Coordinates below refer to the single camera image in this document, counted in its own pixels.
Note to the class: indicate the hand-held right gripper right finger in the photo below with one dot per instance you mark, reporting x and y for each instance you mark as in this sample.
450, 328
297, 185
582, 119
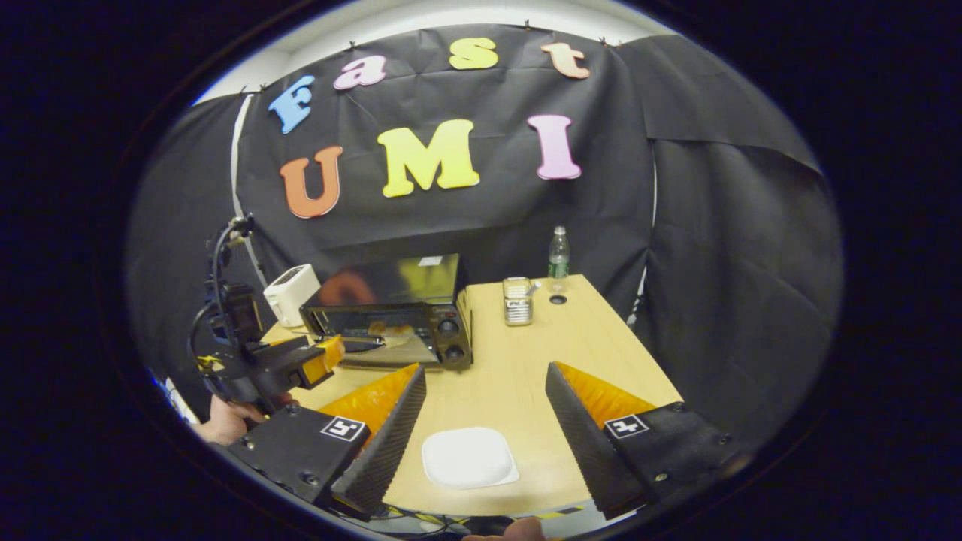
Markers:
582, 443

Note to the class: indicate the metal utensil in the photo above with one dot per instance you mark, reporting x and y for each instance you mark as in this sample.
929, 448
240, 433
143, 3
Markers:
532, 288

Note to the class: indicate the white toaster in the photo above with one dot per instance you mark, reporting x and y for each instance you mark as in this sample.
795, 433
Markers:
289, 297

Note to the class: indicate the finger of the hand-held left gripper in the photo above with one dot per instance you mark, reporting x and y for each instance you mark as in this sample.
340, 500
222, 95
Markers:
301, 364

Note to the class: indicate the clear plastic bottle green label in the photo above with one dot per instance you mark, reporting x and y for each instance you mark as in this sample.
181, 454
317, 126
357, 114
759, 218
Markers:
558, 259

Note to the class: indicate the white picture panel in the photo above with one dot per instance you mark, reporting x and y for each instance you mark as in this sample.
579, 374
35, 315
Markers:
174, 398

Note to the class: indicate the white plate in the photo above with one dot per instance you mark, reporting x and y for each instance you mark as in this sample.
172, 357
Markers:
467, 458

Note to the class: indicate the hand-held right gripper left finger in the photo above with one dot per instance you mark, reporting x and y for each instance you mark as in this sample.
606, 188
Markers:
383, 451

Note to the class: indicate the twisted bread roll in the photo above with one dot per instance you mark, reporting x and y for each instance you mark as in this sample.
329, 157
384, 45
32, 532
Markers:
387, 329

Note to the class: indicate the black electric oven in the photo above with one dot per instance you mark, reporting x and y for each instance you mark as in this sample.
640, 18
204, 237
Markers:
421, 282

